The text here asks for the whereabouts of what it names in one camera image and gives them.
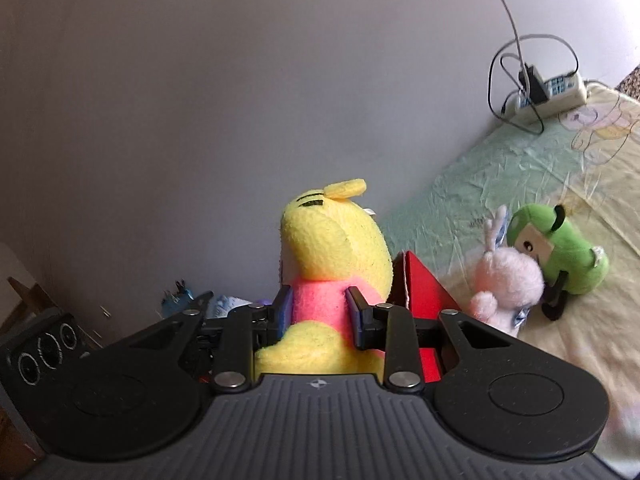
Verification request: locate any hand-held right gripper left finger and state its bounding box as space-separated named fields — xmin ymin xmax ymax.
xmin=127 ymin=285 xmax=293 ymax=395

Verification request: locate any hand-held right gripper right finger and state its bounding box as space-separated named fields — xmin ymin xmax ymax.
xmin=346 ymin=286 xmax=531 ymax=393

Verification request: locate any red cardboard box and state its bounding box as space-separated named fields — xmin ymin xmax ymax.
xmin=385 ymin=251 xmax=463 ymax=386

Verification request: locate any yellow plush bear pink shirt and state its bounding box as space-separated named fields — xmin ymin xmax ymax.
xmin=254 ymin=178 xmax=393 ymax=376

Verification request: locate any pale pink plush bunny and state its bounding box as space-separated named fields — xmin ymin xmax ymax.
xmin=467 ymin=204 xmax=546 ymax=338

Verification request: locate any green plush toy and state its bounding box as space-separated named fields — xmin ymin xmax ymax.
xmin=506 ymin=202 xmax=611 ymax=322

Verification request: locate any brown wooden furniture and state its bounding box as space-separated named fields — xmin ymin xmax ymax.
xmin=7 ymin=275 xmax=56 ymax=332

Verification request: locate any blue white packet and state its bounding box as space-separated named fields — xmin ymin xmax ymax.
xmin=207 ymin=295 xmax=252 ymax=317

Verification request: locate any cartoon print bed sheet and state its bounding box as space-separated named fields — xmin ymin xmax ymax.
xmin=375 ymin=80 xmax=640 ymax=461

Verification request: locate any black power adapter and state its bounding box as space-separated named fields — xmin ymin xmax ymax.
xmin=518 ymin=64 xmax=549 ymax=106

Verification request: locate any white power strip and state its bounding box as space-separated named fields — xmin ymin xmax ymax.
xmin=501 ymin=71 xmax=588 ymax=121

